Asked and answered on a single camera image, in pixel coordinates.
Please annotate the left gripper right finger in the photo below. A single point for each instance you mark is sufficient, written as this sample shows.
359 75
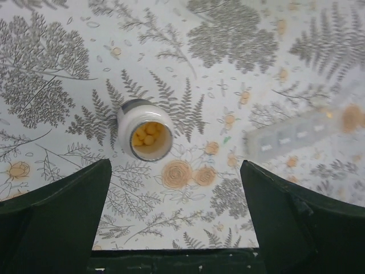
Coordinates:
299 230

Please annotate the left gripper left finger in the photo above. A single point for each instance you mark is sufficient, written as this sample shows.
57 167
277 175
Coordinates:
52 229

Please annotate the clear pill organizer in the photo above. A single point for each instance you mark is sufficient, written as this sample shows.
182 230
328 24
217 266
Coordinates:
267 143

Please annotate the white cap pill bottle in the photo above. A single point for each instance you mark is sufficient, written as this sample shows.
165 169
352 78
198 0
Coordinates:
144 130

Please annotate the floral table mat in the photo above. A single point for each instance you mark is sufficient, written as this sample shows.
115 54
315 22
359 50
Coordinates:
219 69

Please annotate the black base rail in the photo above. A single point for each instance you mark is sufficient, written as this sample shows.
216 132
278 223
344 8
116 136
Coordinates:
170 261

